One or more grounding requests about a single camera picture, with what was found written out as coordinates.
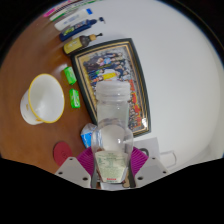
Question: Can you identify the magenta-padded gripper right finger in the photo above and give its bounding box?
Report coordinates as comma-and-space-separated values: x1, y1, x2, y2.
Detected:
128, 146, 170, 188

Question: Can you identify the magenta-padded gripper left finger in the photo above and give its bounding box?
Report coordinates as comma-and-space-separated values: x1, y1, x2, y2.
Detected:
54, 146, 98, 188

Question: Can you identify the clear bottle with white cap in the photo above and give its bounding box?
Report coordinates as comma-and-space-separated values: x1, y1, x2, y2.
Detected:
90, 80, 134, 184

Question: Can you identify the flat round red coaster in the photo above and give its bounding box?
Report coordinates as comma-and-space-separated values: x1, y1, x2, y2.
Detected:
53, 141, 74, 167

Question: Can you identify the white printed paper gift bag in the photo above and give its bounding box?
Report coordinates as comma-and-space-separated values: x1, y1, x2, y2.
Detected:
133, 136, 178, 169

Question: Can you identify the blue tissue pack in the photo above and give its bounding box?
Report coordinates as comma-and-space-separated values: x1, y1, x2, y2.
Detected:
80, 122, 98, 149

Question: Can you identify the small green box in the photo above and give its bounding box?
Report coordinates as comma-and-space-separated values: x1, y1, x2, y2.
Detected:
63, 66, 78, 86
68, 88, 82, 109

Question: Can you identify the white cup with yellow rim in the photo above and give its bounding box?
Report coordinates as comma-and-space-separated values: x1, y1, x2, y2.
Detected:
19, 73, 66, 126

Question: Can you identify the framed group picture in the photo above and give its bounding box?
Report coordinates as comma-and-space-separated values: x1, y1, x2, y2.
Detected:
69, 37, 152, 138

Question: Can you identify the dark bottle with yellow label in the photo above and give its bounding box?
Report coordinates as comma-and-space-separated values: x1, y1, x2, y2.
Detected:
63, 32, 104, 55

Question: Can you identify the dark blue pump bottle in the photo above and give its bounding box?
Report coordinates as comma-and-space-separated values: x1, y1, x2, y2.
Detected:
59, 17, 107, 42

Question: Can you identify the white bottle with blue cap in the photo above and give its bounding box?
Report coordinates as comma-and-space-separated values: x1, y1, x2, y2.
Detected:
54, 8, 94, 32

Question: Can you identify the white printed tube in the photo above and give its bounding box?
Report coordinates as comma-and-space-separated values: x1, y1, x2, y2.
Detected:
49, 0, 101, 22

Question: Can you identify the pink printed tube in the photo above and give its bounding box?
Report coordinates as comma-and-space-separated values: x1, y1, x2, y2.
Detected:
43, 0, 79, 18

